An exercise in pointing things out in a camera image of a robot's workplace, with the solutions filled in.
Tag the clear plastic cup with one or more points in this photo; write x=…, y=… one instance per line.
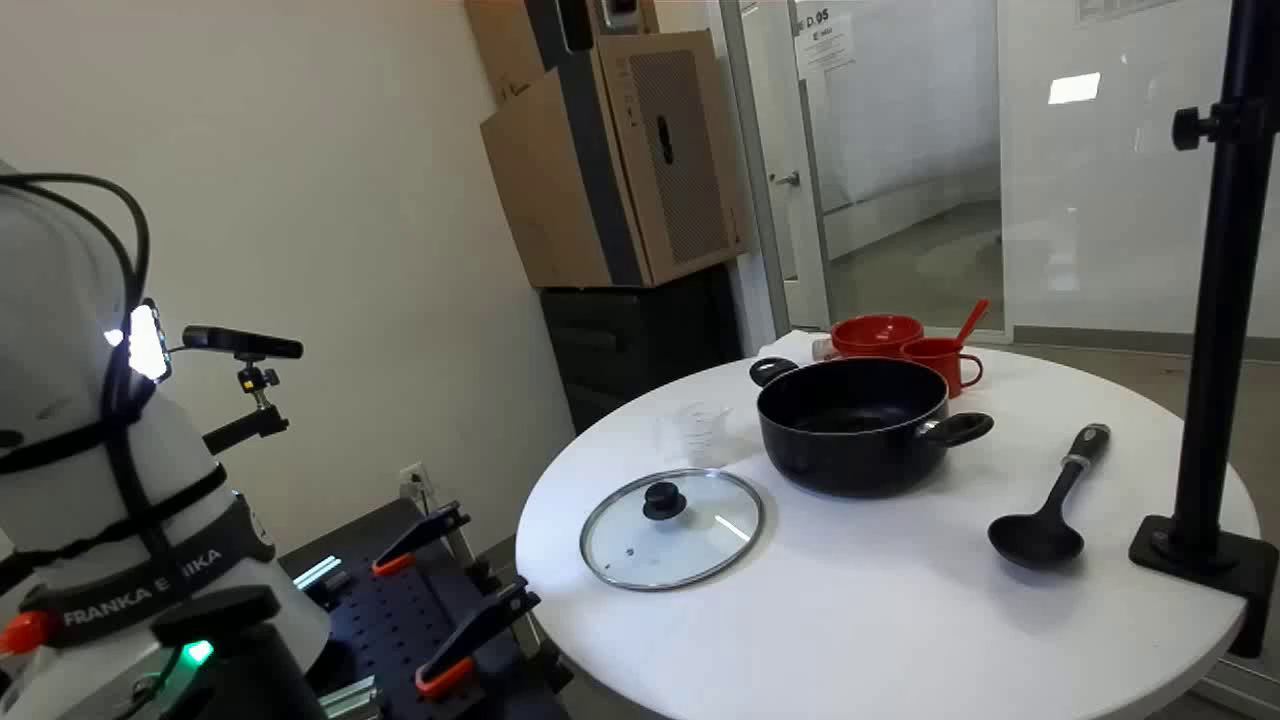
x=704, y=435

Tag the red spoon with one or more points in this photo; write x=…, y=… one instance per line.
x=971, y=322

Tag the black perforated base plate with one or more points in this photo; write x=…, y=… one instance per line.
x=386, y=626

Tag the black plastic ladle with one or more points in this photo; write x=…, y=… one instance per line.
x=1038, y=541

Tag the black cabinet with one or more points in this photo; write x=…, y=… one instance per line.
x=625, y=346

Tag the black clamp with orange tip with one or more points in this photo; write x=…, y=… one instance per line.
x=475, y=635
x=422, y=536

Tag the white paper notice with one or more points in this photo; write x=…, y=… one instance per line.
x=825, y=40

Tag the glass lid with black knob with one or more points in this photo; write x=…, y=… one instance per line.
x=660, y=500

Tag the black cooking pot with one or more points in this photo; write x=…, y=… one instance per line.
x=852, y=453

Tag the white wall outlet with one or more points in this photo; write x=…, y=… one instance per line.
x=415, y=476

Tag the small cardboard box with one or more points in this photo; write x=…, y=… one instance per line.
x=506, y=40

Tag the black camera stand pole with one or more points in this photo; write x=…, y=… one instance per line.
x=1222, y=334

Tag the red bowl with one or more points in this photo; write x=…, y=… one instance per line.
x=875, y=334

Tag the black camera on mount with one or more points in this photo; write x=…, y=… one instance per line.
x=243, y=341

